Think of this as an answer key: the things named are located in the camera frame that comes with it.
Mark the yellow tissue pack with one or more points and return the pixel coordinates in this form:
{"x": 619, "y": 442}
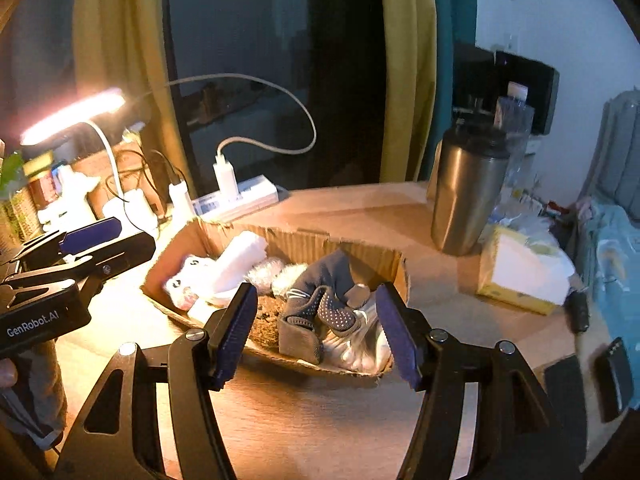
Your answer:
{"x": 515, "y": 270}

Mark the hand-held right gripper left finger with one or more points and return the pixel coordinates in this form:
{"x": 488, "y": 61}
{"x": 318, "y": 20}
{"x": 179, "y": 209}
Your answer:
{"x": 235, "y": 337}

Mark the teal curtain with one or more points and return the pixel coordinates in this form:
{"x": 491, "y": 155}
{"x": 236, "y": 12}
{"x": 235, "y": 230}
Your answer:
{"x": 452, "y": 5}

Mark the steel tumbler with black lid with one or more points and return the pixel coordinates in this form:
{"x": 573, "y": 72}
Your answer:
{"x": 465, "y": 200}

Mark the pile of small packets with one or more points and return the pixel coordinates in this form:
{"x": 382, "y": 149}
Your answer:
{"x": 535, "y": 207}

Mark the black key fob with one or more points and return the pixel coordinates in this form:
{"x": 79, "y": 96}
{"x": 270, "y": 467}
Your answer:
{"x": 577, "y": 312}

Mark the cardboard box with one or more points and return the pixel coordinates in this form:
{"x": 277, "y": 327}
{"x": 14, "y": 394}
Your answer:
{"x": 300, "y": 242}

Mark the yellow curtain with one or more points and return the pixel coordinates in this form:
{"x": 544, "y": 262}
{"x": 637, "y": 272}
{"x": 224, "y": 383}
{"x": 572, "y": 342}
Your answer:
{"x": 115, "y": 25}
{"x": 405, "y": 60}

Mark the white paper tissue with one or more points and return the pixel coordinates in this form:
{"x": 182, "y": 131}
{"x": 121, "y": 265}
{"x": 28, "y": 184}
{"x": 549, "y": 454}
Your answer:
{"x": 240, "y": 257}

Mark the clear plastic packet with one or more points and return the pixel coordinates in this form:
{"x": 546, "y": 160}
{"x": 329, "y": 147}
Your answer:
{"x": 360, "y": 345}

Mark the brown jar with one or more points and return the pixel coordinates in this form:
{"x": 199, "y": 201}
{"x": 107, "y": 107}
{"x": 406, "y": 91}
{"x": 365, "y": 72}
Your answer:
{"x": 45, "y": 187}

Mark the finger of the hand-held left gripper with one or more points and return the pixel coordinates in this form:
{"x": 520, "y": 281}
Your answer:
{"x": 125, "y": 252}
{"x": 92, "y": 234}

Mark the grey dotted sock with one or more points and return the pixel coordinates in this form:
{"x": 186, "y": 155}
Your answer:
{"x": 325, "y": 280}

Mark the black phone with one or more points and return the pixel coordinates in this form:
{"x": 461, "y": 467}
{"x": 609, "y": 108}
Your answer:
{"x": 615, "y": 380}

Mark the person's left hand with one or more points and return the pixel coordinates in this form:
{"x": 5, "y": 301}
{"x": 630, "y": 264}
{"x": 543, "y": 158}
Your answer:
{"x": 6, "y": 375}

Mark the bubble wrap roll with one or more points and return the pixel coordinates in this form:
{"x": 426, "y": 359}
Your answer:
{"x": 272, "y": 272}

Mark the grey padded headboard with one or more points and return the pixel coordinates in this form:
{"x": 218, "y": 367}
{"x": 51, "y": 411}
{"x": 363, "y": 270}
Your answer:
{"x": 625, "y": 160}

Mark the light blue blanket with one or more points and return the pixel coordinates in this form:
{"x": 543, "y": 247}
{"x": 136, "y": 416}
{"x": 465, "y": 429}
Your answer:
{"x": 615, "y": 260}

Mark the black flat pouch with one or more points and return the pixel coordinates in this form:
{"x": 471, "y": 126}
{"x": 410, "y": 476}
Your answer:
{"x": 565, "y": 382}

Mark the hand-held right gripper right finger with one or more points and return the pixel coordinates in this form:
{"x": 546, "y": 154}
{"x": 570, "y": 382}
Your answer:
{"x": 397, "y": 342}

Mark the white desk lamp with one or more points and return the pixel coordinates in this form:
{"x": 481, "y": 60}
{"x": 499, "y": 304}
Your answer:
{"x": 75, "y": 112}

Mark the brown plush bear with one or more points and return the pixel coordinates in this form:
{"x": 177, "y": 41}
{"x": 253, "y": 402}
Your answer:
{"x": 265, "y": 325}

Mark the clear water bottle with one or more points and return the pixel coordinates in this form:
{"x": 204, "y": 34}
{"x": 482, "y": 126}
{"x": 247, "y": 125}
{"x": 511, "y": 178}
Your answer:
{"x": 517, "y": 120}

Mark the green plastic bottle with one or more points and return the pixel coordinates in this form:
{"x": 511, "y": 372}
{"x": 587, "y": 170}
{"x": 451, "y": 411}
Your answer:
{"x": 15, "y": 210}

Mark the brown cardboard carton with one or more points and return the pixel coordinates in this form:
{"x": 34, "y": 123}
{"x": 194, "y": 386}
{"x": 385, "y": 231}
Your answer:
{"x": 125, "y": 165}

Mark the white power strip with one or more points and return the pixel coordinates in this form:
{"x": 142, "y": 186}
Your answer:
{"x": 255, "y": 192}

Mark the black television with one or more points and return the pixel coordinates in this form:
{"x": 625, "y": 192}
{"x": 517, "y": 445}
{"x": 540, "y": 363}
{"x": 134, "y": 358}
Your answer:
{"x": 530, "y": 90}

